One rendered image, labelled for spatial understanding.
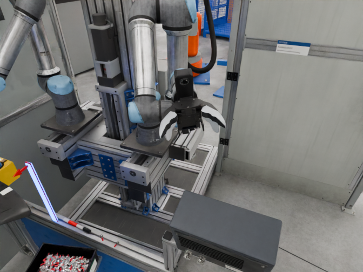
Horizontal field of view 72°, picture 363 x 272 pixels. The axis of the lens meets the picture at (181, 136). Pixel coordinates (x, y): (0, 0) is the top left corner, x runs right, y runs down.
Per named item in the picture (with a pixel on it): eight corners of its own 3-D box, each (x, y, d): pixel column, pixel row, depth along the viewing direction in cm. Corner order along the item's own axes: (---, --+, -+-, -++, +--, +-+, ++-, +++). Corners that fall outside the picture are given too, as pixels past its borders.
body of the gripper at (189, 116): (206, 132, 68) (199, 110, 77) (203, 104, 63) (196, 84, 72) (177, 137, 68) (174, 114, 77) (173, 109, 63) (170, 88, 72)
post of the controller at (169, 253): (164, 269, 91) (161, 237, 79) (167, 261, 93) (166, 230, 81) (172, 272, 90) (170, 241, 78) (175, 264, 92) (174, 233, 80)
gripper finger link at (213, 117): (233, 136, 62) (207, 123, 68) (233, 116, 58) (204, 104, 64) (225, 143, 60) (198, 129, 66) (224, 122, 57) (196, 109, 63)
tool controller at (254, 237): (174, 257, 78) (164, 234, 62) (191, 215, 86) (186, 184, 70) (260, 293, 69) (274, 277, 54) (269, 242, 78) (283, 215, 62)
